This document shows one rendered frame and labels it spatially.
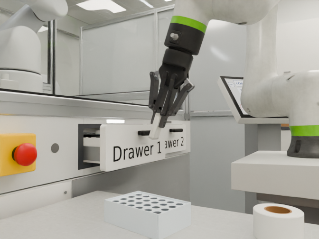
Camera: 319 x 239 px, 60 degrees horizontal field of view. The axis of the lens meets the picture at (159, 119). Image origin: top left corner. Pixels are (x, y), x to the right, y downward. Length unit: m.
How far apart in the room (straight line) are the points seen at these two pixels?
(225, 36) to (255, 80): 1.57
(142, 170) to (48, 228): 0.50
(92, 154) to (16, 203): 0.20
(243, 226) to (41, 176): 0.41
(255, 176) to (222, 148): 1.69
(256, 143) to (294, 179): 0.90
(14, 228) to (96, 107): 0.36
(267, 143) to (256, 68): 0.74
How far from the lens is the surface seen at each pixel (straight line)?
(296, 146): 0.89
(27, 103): 0.62
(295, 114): 0.88
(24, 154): 0.53
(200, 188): 2.53
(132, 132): 0.73
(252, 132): 1.63
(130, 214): 0.46
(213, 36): 2.54
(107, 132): 0.65
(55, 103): 0.66
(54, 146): 0.66
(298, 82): 0.88
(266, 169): 0.73
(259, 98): 0.93
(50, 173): 0.66
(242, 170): 0.74
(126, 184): 0.88
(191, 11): 0.70
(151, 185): 1.00
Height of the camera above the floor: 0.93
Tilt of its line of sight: 1 degrees up
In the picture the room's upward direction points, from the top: straight up
